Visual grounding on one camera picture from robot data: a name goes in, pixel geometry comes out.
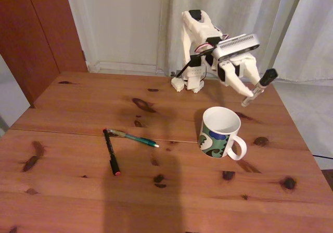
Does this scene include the green transparent pen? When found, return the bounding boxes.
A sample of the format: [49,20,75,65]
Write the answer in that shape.
[106,128,160,148]

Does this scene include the brown wooden cabinet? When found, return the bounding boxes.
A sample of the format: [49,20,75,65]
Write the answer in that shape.
[0,0,88,109]

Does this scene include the white mug green blue pattern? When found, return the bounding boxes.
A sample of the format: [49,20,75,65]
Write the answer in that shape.
[198,106,248,162]

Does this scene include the silver camera box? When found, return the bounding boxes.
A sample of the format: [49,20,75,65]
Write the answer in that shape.
[212,33,261,62]

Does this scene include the black pen red end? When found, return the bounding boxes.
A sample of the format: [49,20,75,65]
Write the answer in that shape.
[103,128,122,177]

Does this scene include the white controller board case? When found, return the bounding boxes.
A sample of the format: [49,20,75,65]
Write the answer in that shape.
[171,76,186,93]

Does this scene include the black camera cable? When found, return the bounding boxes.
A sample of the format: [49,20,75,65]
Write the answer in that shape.
[175,47,218,79]

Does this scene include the white marker black cap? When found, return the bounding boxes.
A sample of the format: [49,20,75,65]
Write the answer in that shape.
[241,68,279,108]

